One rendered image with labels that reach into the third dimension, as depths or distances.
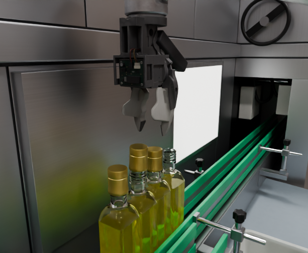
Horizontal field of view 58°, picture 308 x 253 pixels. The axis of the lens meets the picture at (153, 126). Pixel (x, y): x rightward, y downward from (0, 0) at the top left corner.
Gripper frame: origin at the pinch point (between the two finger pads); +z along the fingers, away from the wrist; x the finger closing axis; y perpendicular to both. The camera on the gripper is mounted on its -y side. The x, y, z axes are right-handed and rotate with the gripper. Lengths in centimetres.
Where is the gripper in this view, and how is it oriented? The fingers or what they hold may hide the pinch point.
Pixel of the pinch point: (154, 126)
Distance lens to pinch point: 54.8
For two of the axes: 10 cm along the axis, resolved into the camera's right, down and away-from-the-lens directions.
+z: 0.0, 9.7, 2.5
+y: -5.8, 2.1, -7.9
